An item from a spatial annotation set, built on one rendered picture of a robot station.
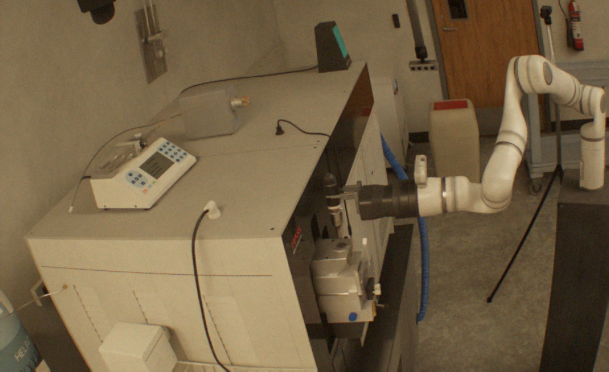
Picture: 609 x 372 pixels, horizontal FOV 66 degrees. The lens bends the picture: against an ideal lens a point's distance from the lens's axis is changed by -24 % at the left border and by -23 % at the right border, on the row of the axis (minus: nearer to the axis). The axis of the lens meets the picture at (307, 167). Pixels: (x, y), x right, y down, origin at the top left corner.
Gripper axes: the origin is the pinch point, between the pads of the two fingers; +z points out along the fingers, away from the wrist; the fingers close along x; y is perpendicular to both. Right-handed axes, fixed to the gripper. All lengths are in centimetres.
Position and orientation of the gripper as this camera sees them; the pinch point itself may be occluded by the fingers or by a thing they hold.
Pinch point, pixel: (327, 193)
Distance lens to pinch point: 118.1
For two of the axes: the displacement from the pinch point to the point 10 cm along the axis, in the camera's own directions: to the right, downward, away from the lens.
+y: 1.9, 9.1, 3.8
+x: 2.1, -4.1, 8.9
